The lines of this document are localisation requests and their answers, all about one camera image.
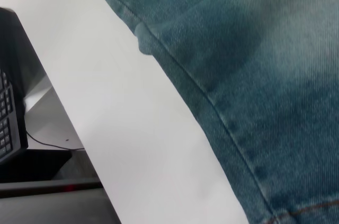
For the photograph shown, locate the blue denim shorts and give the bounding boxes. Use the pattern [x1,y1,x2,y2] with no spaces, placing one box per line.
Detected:
[87,0,339,224]

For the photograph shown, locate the thin black cable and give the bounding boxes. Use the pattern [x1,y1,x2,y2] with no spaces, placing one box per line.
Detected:
[25,130,86,151]

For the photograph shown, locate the white side desk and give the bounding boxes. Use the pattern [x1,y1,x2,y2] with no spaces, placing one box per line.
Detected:
[23,75,86,151]

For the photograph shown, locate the black desk mat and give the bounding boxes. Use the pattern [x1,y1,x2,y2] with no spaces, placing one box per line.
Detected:
[0,149,73,183]

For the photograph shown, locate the black computer keyboard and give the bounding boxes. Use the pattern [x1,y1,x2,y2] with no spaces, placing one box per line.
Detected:
[0,6,29,166]

